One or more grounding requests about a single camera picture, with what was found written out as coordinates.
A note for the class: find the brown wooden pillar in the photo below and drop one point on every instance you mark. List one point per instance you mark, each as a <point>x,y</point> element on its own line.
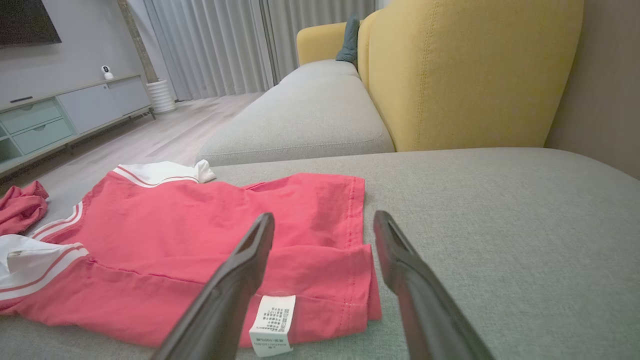
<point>140,45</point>

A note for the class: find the white ribbed planter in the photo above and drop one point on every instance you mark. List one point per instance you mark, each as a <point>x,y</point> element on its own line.
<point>161,97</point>

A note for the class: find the teal throw pillow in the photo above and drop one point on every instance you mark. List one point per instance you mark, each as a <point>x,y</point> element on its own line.
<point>349,40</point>

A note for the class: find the large grey sofa seat cushion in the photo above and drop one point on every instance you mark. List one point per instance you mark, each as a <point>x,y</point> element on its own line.
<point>500,225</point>

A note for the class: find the long grey sofa seat cushion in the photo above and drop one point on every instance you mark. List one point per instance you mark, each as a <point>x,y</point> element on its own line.
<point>310,115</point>

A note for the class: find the yellow sofa backrest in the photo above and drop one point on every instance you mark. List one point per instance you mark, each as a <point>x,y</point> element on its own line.
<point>475,75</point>

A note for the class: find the yellow sofa armrest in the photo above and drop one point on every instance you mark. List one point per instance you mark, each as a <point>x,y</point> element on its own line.
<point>320,42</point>

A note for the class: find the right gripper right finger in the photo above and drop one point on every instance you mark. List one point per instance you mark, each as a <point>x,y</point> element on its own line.
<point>425,310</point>

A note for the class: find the small white security camera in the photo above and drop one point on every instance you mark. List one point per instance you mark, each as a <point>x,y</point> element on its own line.
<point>107,73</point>

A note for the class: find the small black bar device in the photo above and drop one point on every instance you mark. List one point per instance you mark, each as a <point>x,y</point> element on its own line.
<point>21,99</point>

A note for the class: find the grey pleated curtain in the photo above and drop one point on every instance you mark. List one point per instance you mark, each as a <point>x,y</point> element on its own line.
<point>210,45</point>
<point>320,15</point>

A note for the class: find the red garment with care label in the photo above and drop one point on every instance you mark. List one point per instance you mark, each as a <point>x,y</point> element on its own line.
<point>150,225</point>

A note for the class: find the red garment with white panel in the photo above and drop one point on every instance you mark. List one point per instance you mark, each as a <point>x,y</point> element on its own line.
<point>20,207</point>

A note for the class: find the black wall television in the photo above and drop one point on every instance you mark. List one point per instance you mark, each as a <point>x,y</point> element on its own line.
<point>25,20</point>

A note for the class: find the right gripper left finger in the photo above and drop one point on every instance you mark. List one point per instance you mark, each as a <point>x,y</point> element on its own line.
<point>225,300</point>

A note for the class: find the grey and green TV cabinet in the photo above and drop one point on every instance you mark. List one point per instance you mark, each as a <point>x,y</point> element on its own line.
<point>90,107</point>

